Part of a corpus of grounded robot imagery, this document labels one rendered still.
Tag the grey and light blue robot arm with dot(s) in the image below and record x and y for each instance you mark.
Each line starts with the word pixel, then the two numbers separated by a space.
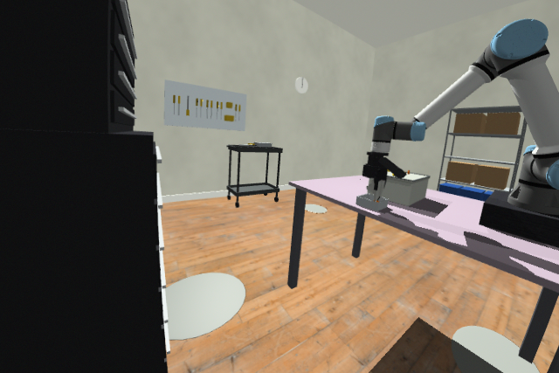
pixel 519 53

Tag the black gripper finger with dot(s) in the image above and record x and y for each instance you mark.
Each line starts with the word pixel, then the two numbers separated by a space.
pixel 383 182
pixel 375 189

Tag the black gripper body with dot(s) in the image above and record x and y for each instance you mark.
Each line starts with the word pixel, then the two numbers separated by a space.
pixel 369 171

